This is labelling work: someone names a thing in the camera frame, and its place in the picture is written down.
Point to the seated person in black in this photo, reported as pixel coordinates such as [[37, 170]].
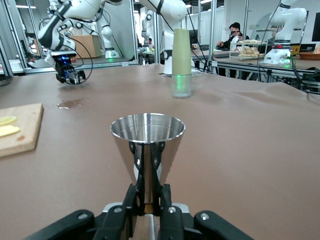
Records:
[[232, 42]]

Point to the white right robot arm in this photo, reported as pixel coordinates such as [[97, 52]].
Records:
[[172, 12]]

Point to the green sleeved glass bottle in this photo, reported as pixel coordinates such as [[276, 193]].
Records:
[[181, 55]]

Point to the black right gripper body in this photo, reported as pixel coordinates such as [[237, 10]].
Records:
[[64, 66]]

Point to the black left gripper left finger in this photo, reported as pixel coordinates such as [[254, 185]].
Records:
[[82, 225]]

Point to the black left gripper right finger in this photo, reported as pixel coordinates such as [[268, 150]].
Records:
[[200, 225]]

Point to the brown table cover sheet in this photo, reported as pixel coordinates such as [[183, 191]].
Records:
[[237, 137]]

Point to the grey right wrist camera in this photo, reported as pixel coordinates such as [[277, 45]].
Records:
[[62, 53]]

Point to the lemon slice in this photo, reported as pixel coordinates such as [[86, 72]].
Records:
[[7, 120]]

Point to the cardboard box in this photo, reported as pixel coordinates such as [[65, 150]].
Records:
[[87, 47]]

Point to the white lab robot arm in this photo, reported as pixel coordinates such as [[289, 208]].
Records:
[[287, 20], [108, 30]]

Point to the black monitor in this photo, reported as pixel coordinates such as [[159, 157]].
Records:
[[316, 27]]

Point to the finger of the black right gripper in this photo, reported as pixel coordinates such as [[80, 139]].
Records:
[[82, 76], [60, 79]]

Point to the steel double jigger cup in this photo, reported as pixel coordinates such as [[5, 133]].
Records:
[[147, 155]]

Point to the yellow plastic knife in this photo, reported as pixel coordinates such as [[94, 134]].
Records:
[[10, 133]]

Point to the wicker basket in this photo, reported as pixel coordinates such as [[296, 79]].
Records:
[[310, 55]]

